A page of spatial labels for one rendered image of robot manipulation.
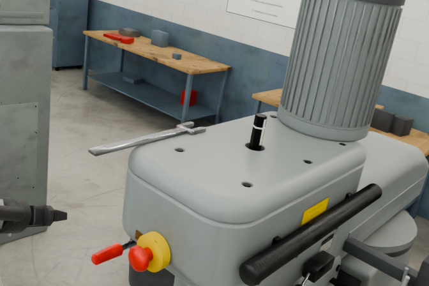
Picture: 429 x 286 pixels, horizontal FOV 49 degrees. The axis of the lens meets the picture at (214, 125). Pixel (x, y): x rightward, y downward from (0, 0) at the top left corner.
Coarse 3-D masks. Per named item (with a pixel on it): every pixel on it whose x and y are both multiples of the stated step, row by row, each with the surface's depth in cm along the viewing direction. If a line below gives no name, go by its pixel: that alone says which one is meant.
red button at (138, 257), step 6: (138, 246) 71; (132, 252) 71; (138, 252) 70; (144, 252) 70; (150, 252) 72; (132, 258) 71; (138, 258) 70; (144, 258) 70; (150, 258) 72; (132, 264) 71; (138, 264) 70; (144, 264) 70; (138, 270) 71; (144, 270) 71
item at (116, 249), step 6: (132, 240) 85; (108, 246) 81; (114, 246) 81; (120, 246) 82; (126, 246) 83; (96, 252) 80; (102, 252) 80; (108, 252) 80; (114, 252) 81; (120, 252) 82; (96, 258) 79; (102, 258) 79; (108, 258) 80; (96, 264) 79
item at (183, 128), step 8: (176, 128) 87; (184, 128) 88; (200, 128) 89; (144, 136) 81; (152, 136) 81; (160, 136) 82; (168, 136) 83; (112, 144) 76; (120, 144) 76; (128, 144) 77; (136, 144) 78; (96, 152) 72; (104, 152) 73
